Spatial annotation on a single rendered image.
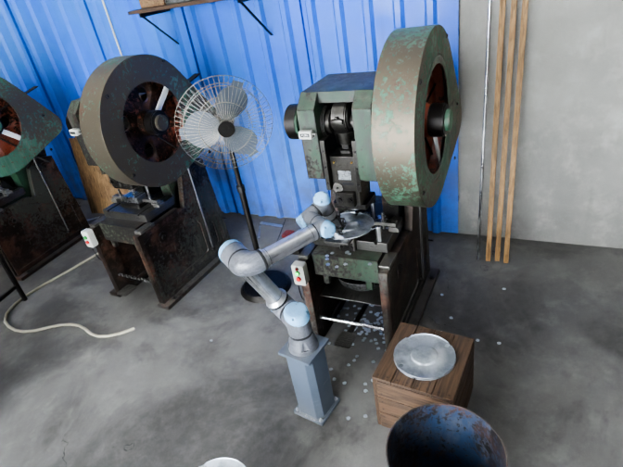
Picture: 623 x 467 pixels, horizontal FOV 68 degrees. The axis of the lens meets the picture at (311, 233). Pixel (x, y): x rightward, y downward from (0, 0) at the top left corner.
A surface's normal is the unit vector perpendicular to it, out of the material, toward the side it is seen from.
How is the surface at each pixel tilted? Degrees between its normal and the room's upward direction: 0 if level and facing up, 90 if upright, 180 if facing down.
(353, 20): 90
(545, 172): 90
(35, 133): 90
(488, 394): 0
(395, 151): 88
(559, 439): 0
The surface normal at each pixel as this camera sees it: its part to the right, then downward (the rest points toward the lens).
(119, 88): 0.88, 0.11
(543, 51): -0.43, 0.51
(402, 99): -0.45, 0.04
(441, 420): -0.20, 0.49
